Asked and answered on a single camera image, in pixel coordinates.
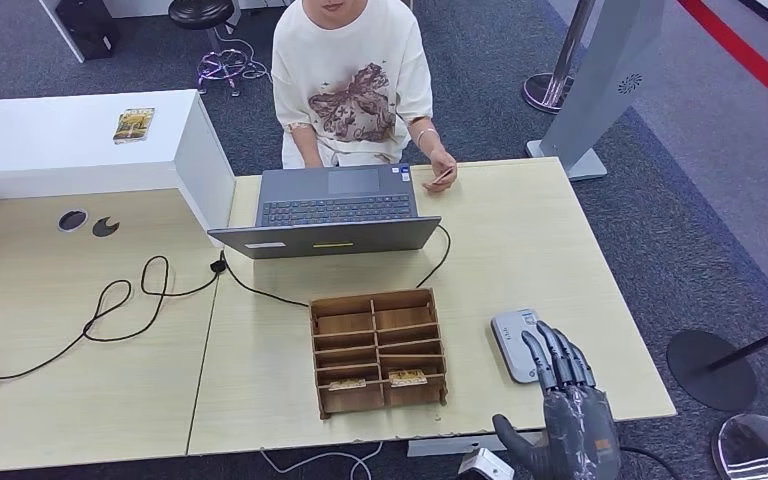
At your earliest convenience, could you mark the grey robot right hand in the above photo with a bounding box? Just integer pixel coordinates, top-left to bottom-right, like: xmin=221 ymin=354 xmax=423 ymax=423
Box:
xmin=491 ymin=320 xmax=624 ymax=480

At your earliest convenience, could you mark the person's left hand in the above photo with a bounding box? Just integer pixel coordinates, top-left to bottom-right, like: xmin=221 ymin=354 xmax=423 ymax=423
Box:
xmin=421 ymin=148 xmax=458 ymax=195

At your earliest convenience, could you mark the grey card reader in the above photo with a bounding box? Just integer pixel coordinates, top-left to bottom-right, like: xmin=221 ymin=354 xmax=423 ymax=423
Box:
xmin=489 ymin=308 xmax=561 ymax=386

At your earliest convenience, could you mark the person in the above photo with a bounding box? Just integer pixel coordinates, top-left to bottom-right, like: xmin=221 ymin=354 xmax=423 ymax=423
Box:
xmin=271 ymin=0 xmax=458 ymax=195

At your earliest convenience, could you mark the wooden card organizer box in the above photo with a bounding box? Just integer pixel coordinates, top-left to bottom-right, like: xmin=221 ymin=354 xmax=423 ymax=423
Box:
xmin=309 ymin=288 xmax=450 ymax=421

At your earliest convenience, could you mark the grey laptop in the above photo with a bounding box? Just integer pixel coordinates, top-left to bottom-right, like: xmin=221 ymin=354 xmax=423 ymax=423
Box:
xmin=206 ymin=163 xmax=443 ymax=260

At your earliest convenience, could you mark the black stanchion with round base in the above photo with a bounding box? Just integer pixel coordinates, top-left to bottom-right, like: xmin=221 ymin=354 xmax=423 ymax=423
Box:
xmin=665 ymin=316 xmax=768 ymax=413

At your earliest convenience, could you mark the grey kiosk stand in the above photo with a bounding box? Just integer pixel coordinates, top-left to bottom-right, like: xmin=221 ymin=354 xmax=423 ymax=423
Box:
xmin=526 ymin=0 xmax=667 ymax=182

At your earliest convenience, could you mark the chrome stanchion base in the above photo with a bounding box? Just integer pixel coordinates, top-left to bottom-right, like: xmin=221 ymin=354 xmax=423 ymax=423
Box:
xmin=710 ymin=413 xmax=768 ymax=480

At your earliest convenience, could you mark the black round stool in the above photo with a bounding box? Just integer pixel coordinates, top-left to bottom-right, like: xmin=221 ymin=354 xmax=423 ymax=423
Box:
xmin=167 ymin=0 xmax=255 ymax=99

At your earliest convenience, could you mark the black computer tower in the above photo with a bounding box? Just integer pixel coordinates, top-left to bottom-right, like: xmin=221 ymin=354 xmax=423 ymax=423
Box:
xmin=55 ymin=0 xmax=120 ymax=63

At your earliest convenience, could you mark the white desk panel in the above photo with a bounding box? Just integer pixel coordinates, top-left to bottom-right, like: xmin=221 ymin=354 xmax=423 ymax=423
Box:
xmin=36 ymin=0 xmax=87 ymax=65

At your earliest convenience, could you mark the white counter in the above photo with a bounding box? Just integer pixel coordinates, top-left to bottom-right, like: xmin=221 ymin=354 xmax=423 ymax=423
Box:
xmin=0 ymin=89 xmax=236 ymax=248

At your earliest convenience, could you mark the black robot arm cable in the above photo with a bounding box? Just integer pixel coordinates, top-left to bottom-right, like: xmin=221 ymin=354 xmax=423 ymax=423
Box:
xmin=619 ymin=445 xmax=683 ymax=480

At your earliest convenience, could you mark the chrome stanchion post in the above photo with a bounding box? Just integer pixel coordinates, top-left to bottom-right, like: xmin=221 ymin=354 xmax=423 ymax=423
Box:
xmin=521 ymin=0 xmax=601 ymax=115

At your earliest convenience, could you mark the white floor cable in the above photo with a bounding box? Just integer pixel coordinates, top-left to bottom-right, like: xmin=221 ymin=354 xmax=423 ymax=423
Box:
xmin=213 ymin=29 xmax=271 ymax=82

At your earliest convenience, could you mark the black laptop power cable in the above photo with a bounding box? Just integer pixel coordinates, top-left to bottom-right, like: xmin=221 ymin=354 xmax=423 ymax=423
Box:
xmin=0 ymin=224 xmax=453 ymax=382

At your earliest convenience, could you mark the white cable under desk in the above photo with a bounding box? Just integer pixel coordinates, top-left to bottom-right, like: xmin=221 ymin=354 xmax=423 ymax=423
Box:
xmin=259 ymin=442 xmax=384 ymax=480

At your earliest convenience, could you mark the desk cable grommet ring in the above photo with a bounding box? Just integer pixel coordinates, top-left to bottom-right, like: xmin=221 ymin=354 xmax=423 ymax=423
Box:
xmin=57 ymin=209 xmax=89 ymax=234

